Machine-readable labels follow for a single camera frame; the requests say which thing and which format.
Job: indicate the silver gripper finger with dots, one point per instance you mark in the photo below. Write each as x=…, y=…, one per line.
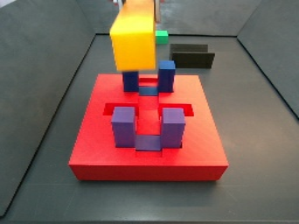
x=157, y=11

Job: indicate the yellow long block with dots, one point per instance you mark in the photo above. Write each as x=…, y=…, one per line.
x=133, y=35

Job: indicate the red base board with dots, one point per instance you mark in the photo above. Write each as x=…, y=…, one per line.
x=98, y=160

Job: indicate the green stepped block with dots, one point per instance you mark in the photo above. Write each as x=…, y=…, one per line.
x=162, y=37

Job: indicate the dark blue U block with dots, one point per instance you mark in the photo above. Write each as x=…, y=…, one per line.
x=165, y=86

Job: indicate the purple U block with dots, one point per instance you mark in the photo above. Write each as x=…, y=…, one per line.
x=150, y=131

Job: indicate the black metal bracket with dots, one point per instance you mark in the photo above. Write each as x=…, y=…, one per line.
x=192, y=56

